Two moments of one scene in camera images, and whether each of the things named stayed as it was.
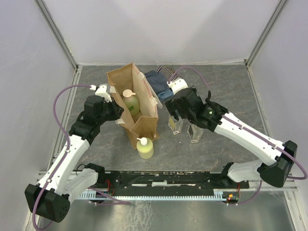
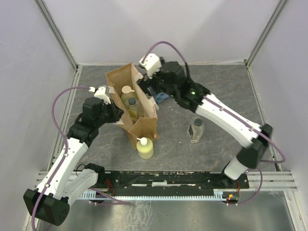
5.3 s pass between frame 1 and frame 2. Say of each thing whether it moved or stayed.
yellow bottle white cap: stayed
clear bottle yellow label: moved
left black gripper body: stayed
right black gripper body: moved
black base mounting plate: stayed
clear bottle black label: stayed
